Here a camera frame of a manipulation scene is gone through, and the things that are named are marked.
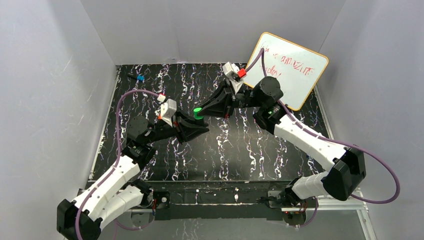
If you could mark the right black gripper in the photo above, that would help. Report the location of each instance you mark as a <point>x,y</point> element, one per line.
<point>230,100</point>

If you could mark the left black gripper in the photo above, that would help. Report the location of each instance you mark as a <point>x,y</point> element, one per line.
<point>178,127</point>

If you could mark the green highlighter cap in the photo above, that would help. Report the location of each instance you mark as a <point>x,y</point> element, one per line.
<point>196,112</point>

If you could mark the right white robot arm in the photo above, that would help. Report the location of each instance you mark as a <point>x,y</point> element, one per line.
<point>344,167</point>

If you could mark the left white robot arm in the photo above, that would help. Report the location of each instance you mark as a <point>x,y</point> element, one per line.
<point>115,192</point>

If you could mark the blue capped black marker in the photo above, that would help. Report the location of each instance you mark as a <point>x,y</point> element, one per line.
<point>136,77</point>

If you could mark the yellow framed whiteboard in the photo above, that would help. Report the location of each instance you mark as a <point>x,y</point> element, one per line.
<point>297,68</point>

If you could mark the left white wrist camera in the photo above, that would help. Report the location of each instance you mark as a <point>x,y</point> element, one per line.
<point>168,108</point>

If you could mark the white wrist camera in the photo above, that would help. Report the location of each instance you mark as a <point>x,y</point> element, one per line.
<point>168,108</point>
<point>233,80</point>

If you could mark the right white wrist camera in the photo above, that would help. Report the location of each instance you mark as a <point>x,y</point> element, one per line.
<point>233,80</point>

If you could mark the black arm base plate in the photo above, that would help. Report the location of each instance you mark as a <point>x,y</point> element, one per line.
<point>235,199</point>

